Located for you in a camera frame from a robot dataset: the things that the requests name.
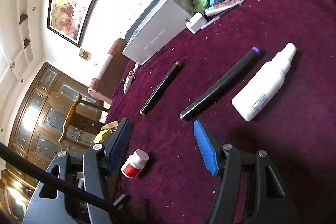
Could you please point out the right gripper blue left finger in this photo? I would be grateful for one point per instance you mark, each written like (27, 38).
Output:
(115, 145)

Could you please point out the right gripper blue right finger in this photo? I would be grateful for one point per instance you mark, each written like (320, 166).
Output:
(209, 148)

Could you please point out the yellow snack packet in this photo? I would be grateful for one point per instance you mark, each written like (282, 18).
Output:
(105, 130)

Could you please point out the white bottle red label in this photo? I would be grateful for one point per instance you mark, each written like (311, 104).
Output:
(135, 163)

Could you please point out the wooden chair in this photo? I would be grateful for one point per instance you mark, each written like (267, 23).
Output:
(81, 122)

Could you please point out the black purple-capped marker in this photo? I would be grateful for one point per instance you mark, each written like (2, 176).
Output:
(223, 85)

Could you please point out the brown armchair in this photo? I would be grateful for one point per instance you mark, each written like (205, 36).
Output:
(110, 73)

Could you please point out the white spray bottle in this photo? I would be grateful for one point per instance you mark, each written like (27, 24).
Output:
(264, 85)

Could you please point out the black yellow-capped marker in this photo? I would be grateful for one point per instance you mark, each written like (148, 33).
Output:
(160, 89)

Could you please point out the black rod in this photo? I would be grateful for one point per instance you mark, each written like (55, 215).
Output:
(72, 190)

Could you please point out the wooden cabinet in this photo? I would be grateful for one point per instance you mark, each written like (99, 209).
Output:
(39, 122)

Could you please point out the small white charger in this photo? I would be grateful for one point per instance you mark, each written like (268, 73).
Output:
(195, 23)

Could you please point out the grey cardboard box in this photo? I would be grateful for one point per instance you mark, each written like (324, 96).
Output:
(167, 19)

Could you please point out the toothpaste tube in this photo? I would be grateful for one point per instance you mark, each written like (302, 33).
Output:
(221, 7)

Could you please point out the white keychain tag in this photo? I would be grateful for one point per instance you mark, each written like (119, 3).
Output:
(130, 78)

